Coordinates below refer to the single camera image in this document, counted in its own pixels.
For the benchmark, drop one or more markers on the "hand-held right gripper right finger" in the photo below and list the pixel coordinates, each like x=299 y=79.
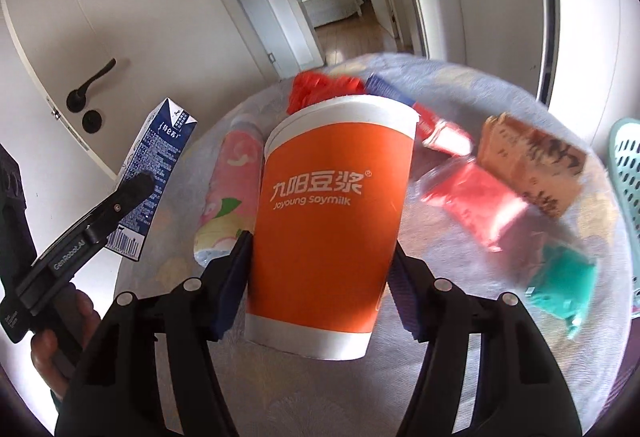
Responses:
x=402 y=297

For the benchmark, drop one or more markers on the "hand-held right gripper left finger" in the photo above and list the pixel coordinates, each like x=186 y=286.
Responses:
x=235 y=282

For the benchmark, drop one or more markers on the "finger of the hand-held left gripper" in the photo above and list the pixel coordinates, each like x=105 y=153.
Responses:
x=135 y=189

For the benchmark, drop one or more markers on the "blue milk carton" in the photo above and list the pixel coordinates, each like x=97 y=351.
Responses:
x=152 y=147

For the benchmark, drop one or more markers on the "orange paper cup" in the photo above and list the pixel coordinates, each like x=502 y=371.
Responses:
x=320 y=242

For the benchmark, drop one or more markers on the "person's left hand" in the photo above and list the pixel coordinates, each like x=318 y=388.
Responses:
x=45 y=357

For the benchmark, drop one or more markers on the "black door lock knob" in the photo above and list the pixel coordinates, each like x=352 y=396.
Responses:
x=92 y=122

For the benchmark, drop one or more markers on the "pink printed bottle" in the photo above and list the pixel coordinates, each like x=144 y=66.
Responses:
x=227 y=187

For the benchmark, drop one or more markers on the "teal snack packet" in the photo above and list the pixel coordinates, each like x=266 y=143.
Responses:
x=565 y=282

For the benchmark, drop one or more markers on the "blue and red snack packet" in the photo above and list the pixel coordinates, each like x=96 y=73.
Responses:
x=440 y=132

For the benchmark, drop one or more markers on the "white door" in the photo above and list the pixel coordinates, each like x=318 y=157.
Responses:
x=125 y=7

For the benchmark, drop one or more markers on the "brown snack packet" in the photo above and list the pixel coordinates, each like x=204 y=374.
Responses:
x=530 y=157

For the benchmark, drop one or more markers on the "red plastic bag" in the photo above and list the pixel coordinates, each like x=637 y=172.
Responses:
x=315 y=89

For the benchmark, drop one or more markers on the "teal plastic basket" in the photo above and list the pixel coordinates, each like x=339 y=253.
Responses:
x=625 y=157

